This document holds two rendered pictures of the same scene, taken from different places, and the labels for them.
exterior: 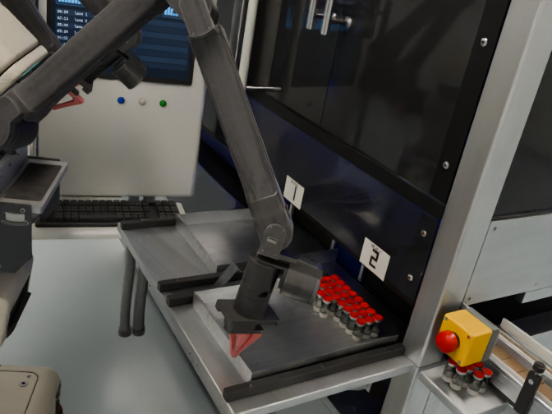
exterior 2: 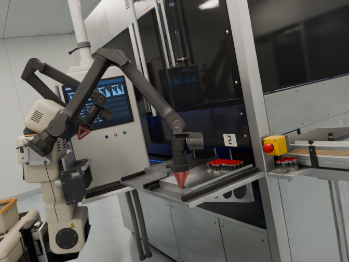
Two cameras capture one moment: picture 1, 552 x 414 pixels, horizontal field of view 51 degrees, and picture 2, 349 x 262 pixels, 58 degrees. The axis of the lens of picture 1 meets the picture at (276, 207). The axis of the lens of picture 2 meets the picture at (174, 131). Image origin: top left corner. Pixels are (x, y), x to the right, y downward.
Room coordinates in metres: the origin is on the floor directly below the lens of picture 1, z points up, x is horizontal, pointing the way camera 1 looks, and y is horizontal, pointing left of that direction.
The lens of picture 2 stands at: (-0.39, -0.06, 1.27)
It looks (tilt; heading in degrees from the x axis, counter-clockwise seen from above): 6 degrees down; 3
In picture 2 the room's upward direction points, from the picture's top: 12 degrees counter-clockwise
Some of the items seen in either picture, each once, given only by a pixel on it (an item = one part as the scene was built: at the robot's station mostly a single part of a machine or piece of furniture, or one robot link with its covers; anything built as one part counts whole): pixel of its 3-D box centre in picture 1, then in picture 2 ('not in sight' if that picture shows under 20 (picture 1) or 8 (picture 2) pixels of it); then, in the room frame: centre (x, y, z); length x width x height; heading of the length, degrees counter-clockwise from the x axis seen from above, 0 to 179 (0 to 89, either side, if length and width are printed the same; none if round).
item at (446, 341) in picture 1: (448, 341); (268, 147); (0.88, -0.35, 0.99); 0.04 x 0.04 x 0.04; 34
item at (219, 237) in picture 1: (255, 236); (181, 164); (1.33, 0.04, 0.90); 0.34 x 0.26 x 0.04; 124
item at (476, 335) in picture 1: (466, 336); (276, 145); (0.91, -0.39, 0.99); 0.08 x 0.07 x 0.07; 124
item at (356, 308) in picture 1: (345, 305); (226, 166); (1.08, -0.19, 0.90); 0.18 x 0.02 x 0.05; 34
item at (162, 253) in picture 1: (261, 285); (189, 176); (1.15, 0.00, 0.87); 0.70 x 0.48 x 0.02; 34
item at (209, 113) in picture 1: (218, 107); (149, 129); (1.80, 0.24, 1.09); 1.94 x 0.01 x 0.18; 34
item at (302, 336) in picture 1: (293, 319); (205, 175); (1.00, -0.08, 0.90); 0.34 x 0.26 x 0.04; 124
